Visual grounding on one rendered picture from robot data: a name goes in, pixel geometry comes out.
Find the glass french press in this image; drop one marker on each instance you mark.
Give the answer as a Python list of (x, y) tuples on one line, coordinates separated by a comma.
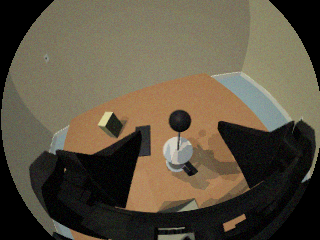
[(177, 151)]

